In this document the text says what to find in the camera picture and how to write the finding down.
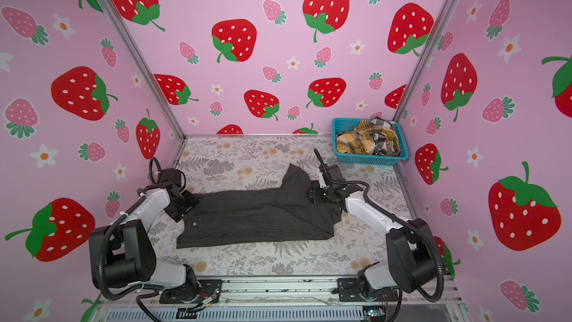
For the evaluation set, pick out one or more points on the yellow plaid shirt in basket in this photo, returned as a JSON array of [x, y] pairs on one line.
[[356, 141]]

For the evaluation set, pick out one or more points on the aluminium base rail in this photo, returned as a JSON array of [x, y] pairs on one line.
[[291, 298]]

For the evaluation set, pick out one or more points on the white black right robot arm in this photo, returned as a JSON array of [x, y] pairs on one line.
[[413, 260]]

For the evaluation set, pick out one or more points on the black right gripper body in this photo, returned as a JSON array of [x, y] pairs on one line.
[[321, 193]]

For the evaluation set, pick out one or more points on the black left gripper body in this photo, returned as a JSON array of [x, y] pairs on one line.
[[188, 200]]

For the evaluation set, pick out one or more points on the teal plastic basket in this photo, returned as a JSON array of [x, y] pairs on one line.
[[342, 125]]

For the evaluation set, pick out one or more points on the grey white shirt in basket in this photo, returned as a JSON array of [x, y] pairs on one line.
[[385, 138]]

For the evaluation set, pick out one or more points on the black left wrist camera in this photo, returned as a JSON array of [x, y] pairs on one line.
[[172, 175]]

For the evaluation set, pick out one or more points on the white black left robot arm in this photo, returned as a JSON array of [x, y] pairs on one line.
[[122, 257]]

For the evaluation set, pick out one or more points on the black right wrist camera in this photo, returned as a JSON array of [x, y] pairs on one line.
[[330, 176]]

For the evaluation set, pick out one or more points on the aluminium left corner post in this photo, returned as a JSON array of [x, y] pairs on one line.
[[130, 46]]

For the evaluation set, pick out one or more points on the aluminium corner post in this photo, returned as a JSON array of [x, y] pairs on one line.
[[441, 23], [130, 46]]

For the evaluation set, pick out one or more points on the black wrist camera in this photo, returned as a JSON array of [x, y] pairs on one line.
[[172, 175], [330, 176]]

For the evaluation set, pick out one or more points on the aluminium right corner post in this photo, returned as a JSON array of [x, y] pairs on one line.
[[441, 23]]

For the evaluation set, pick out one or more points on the dark grey pinstriped shirt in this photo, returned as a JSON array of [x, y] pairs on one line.
[[281, 214]]

